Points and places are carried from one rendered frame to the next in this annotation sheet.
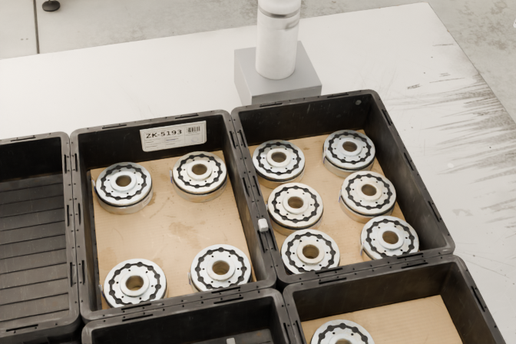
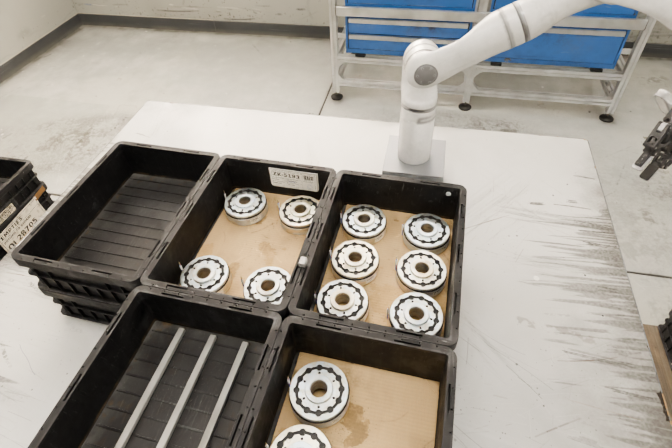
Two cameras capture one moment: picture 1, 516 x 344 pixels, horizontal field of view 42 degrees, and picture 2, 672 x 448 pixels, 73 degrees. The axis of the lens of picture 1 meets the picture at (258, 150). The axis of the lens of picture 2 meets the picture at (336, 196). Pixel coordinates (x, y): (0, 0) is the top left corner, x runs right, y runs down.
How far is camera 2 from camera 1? 46 cm
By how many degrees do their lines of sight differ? 22
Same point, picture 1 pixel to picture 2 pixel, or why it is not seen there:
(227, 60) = not seen: hidden behind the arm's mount
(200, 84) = (363, 156)
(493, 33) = not seen: outside the picture
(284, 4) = (417, 102)
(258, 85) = (391, 164)
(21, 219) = (174, 206)
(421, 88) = (543, 206)
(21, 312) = (133, 265)
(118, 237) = (222, 239)
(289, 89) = (414, 173)
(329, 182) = (398, 251)
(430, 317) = (418, 398)
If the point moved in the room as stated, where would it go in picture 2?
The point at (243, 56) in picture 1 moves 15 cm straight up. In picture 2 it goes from (393, 141) to (396, 97)
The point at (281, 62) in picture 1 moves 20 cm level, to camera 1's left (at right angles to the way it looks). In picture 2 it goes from (413, 150) to (348, 131)
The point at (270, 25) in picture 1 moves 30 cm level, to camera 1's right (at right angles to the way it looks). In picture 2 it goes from (405, 117) to (524, 148)
